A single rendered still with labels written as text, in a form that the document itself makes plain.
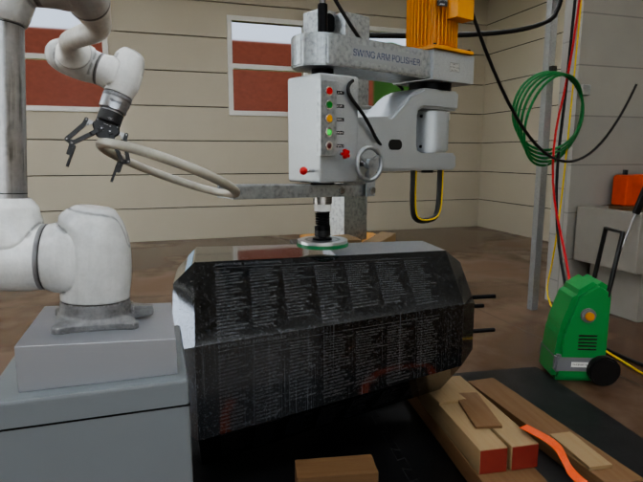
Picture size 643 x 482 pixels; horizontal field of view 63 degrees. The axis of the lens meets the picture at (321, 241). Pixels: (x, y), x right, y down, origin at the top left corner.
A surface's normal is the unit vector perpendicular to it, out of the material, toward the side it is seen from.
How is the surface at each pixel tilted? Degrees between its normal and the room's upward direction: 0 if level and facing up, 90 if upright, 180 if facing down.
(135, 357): 90
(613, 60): 90
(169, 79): 90
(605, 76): 90
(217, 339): 45
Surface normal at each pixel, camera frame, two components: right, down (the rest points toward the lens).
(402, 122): 0.62, 0.13
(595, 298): -0.07, 0.16
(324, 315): 0.17, -0.59
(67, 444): 0.30, 0.15
